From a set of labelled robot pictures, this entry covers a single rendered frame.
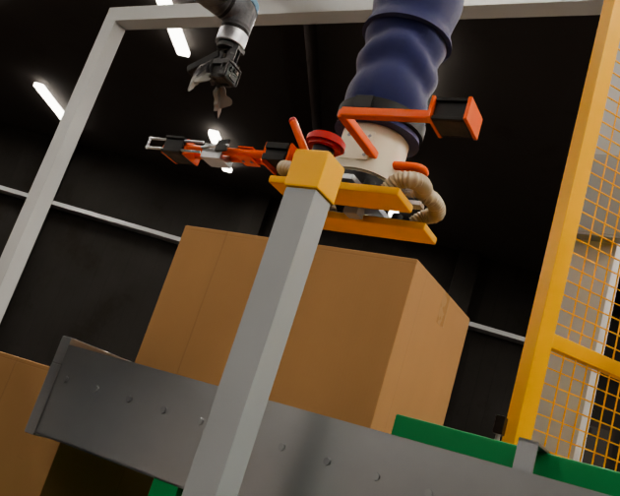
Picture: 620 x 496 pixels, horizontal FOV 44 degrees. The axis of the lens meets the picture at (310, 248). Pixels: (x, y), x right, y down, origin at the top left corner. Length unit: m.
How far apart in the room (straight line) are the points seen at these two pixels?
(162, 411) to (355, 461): 0.41
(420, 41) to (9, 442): 1.38
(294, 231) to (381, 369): 0.37
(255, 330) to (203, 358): 0.48
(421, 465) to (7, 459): 1.07
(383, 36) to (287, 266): 0.89
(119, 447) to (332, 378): 0.43
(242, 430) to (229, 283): 0.57
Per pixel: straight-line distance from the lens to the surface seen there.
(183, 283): 1.76
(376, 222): 1.87
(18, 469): 1.93
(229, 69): 2.26
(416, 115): 1.58
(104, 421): 1.58
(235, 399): 1.19
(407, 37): 1.94
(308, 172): 1.26
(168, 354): 1.72
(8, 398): 2.01
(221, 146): 2.07
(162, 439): 1.48
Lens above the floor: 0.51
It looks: 15 degrees up
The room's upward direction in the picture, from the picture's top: 18 degrees clockwise
